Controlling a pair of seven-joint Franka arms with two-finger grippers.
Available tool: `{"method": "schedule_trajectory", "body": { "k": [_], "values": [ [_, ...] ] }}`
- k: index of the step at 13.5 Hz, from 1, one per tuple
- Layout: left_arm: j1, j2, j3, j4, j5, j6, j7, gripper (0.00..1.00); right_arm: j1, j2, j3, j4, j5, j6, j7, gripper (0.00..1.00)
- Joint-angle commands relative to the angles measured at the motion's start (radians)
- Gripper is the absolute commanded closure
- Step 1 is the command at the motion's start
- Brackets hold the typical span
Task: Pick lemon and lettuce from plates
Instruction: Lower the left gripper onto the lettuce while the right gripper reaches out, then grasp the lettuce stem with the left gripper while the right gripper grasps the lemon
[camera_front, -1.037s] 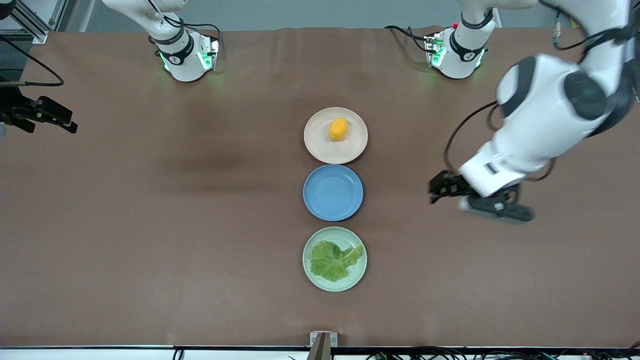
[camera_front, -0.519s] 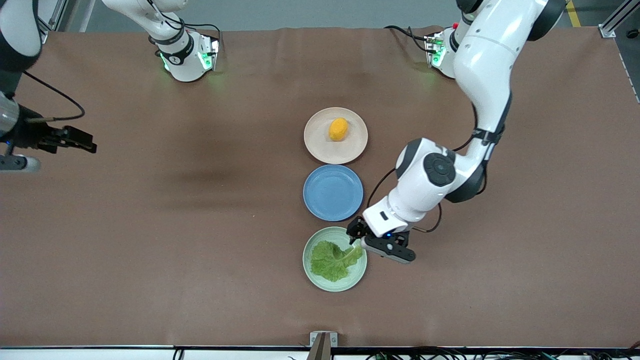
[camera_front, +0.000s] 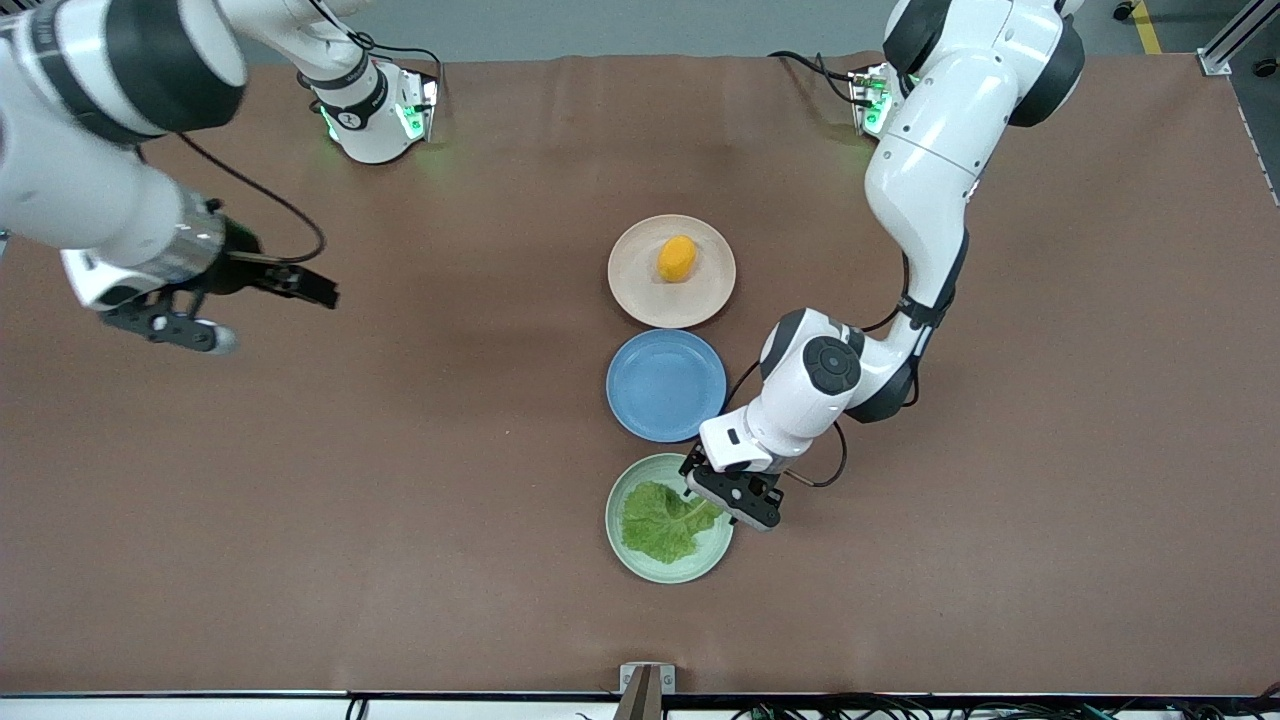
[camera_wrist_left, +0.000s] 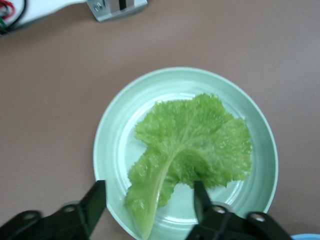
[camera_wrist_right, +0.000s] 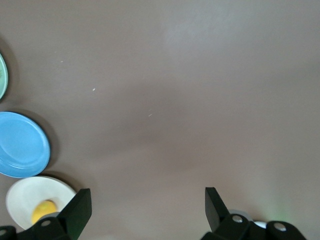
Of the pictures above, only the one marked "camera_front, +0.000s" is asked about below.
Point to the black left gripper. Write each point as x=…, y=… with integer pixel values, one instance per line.
x=688, y=463

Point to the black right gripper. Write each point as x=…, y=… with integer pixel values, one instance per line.
x=240, y=268

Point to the green lettuce leaf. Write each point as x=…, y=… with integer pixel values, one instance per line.
x=660, y=520

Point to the yellow lemon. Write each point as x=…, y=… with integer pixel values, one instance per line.
x=677, y=258

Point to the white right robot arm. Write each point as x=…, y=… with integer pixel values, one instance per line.
x=95, y=205

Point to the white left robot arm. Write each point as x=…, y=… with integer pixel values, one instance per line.
x=930, y=170

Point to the pale green round plate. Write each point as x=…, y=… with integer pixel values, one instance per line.
x=712, y=555

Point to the blue round plate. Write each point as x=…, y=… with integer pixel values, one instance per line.
x=665, y=385

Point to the beige round plate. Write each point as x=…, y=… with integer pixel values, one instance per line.
x=650, y=290

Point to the brown table mat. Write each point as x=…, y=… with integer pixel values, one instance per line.
x=400, y=500

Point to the black caster wheel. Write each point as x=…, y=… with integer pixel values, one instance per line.
x=1265, y=68
x=1124, y=11

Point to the grey metal camera bracket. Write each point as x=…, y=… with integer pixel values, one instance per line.
x=646, y=685

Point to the aluminium frame profile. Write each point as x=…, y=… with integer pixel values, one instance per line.
x=1235, y=40

